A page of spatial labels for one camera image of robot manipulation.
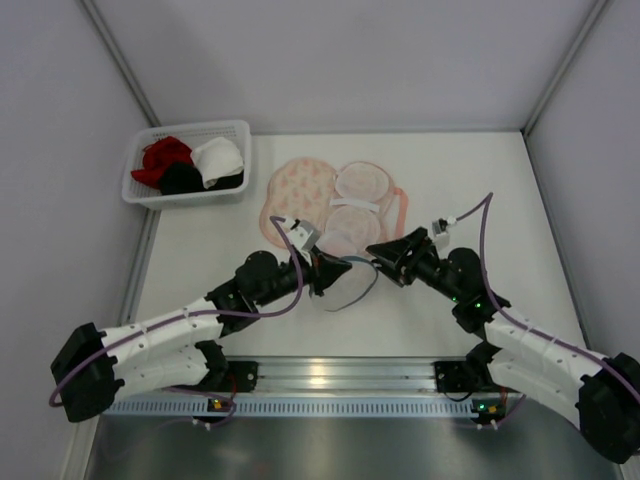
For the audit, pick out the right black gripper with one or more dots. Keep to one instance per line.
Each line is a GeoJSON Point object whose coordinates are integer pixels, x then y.
{"type": "Point", "coordinates": [414, 259]}

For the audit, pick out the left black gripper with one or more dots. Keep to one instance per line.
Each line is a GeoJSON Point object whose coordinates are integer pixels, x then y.
{"type": "Point", "coordinates": [316, 273]}

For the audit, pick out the white blue-rimmed mesh laundry bag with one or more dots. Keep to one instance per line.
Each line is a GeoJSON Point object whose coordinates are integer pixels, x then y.
{"type": "Point", "coordinates": [355, 284]}

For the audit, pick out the pink floral mesh laundry bag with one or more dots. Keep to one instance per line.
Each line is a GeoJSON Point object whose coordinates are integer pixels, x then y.
{"type": "Point", "coordinates": [352, 207]}

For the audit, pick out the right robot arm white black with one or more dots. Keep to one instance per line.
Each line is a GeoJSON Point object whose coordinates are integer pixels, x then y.
{"type": "Point", "coordinates": [598, 395]}

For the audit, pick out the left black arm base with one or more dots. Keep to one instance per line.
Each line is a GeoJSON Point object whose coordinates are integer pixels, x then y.
{"type": "Point", "coordinates": [231, 377]}

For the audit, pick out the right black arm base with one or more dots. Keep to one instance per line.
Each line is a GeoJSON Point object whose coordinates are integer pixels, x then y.
{"type": "Point", "coordinates": [463, 376]}

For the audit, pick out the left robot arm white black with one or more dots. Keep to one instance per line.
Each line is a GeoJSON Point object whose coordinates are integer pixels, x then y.
{"type": "Point", "coordinates": [96, 368]}

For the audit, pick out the white bra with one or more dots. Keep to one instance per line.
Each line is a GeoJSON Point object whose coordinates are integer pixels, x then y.
{"type": "Point", "coordinates": [216, 159]}

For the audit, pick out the black garment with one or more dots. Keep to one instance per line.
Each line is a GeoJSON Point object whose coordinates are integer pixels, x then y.
{"type": "Point", "coordinates": [181, 178]}

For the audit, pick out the white plastic basket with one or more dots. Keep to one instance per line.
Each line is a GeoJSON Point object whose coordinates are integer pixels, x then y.
{"type": "Point", "coordinates": [193, 135]}

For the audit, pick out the red garment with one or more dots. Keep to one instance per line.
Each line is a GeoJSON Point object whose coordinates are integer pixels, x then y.
{"type": "Point", "coordinates": [157, 157]}

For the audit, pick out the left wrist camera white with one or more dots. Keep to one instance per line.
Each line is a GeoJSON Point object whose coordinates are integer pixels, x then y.
{"type": "Point", "coordinates": [301, 234]}

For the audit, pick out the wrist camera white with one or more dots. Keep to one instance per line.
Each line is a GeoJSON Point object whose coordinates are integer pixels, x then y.
{"type": "Point", "coordinates": [441, 230]}
{"type": "Point", "coordinates": [301, 234]}

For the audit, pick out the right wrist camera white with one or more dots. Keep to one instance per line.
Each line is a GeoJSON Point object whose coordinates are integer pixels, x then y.
{"type": "Point", "coordinates": [441, 230]}

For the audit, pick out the aluminium mounting rail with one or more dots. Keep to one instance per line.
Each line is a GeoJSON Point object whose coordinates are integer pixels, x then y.
{"type": "Point", "coordinates": [289, 375]}

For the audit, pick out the white slotted cable duct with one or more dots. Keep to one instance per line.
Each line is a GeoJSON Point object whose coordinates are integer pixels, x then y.
{"type": "Point", "coordinates": [297, 407]}

